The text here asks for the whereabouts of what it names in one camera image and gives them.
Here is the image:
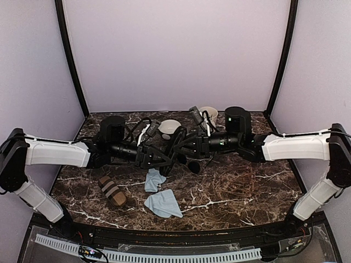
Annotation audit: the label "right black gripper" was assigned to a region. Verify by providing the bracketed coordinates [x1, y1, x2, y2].
[174, 130, 242, 160]

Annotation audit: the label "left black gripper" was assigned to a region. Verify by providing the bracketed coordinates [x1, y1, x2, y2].
[109, 140, 172, 170]

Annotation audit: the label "light blue cloth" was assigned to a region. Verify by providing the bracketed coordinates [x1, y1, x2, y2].
[144, 168, 166, 193]
[144, 189, 183, 218]

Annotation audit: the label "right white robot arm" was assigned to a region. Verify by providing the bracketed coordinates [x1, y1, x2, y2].
[173, 106, 350, 238]

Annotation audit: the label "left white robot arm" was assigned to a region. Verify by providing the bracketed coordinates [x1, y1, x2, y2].
[1, 116, 186, 239]

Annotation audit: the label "black aviator sunglasses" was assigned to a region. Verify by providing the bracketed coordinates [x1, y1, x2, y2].
[177, 153, 214, 174]

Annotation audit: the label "white and navy bowl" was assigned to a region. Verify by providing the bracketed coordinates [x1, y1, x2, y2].
[158, 119, 181, 140]

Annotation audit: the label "white seahorse mug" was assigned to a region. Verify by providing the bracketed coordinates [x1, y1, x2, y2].
[199, 106, 218, 126]

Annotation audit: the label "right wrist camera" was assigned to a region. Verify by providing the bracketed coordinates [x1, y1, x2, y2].
[189, 106, 218, 137]

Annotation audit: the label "white slotted cable duct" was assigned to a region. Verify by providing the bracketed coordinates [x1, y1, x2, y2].
[35, 234, 262, 262]

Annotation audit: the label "black front rail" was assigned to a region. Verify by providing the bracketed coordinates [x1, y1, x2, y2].
[27, 213, 327, 249]

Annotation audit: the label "right black frame post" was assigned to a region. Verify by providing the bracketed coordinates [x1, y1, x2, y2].
[264, 0, 299, 118]

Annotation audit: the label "black frame post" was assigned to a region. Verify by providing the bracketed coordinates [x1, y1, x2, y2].
[54, 0, 90, 118]
[264, 0, 299, 118]

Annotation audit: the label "left black frame post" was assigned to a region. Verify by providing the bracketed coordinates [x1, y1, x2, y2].
[54, 0, 90, 118]

